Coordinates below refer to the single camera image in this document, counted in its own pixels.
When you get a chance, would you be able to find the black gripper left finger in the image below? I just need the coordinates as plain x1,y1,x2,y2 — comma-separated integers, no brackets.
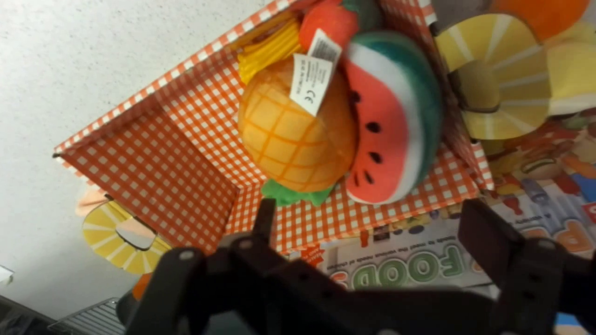
124,197,301,335

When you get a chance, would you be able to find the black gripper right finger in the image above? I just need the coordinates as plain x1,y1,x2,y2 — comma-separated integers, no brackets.
459,200,596,335

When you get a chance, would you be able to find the yellow pineapple plush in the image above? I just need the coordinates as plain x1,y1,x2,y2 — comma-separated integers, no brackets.
237,53,360,208

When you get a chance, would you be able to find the watermelon slice plush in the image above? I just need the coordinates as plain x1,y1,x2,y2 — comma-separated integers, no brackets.
342,29,448,206

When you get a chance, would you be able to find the red cherry plush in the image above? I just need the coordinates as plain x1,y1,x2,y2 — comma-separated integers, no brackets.
297,0,385,55

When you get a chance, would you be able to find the blue toy food box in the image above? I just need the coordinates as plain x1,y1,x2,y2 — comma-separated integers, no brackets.
288,109,596,335

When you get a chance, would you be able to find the orange plastic cup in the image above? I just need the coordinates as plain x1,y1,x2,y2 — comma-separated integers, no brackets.
129,269,157,304

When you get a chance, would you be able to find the black glass cooktop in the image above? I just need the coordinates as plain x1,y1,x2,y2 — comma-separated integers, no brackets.
0,288,137,335

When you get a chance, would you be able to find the orange checkered basket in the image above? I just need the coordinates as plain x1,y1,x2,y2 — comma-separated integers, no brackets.
53,0,556,278

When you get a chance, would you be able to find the orange fruit plush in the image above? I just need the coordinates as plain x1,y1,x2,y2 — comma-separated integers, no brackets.
489,0,593,42

